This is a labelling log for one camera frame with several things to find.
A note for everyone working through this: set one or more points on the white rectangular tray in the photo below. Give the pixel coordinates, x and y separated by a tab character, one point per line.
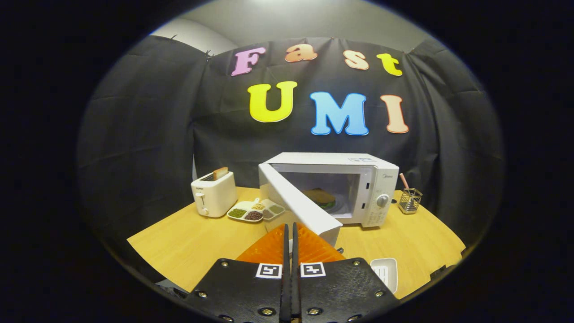
386	273

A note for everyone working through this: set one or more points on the sandwich with green lettuce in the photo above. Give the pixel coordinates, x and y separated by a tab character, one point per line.
319	196

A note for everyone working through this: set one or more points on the brown toast slice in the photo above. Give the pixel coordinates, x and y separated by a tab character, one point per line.
220	173

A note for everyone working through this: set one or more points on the white toaster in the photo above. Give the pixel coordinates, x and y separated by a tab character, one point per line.
217	197

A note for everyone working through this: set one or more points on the pink straw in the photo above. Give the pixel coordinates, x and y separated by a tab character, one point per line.
404	180

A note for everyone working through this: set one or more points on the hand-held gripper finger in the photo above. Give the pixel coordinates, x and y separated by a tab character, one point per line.
285	269
295	269

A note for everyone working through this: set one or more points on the glass turntable plate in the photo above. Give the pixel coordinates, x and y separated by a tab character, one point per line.
339	205

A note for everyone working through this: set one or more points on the white microwave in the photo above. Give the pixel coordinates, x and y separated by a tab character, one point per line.
332	161

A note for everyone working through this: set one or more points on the white divided snack plate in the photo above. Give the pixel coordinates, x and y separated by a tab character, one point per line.
245	207

